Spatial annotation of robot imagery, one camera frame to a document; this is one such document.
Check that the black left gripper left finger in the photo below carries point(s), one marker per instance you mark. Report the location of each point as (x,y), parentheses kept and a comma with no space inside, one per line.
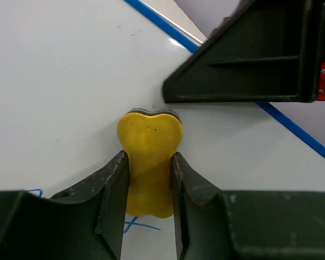
(84,221)

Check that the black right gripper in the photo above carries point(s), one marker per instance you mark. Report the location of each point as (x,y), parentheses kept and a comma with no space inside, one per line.
(266,51)

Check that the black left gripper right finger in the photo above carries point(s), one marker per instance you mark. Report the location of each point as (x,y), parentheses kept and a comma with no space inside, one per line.
(211,223)

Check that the yellow whiteboard eraser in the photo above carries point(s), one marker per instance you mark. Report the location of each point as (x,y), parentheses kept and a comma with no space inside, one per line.
(150,139)

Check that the blue framed small whiteboard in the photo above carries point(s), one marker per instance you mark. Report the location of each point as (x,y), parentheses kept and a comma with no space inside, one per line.
(70,70)

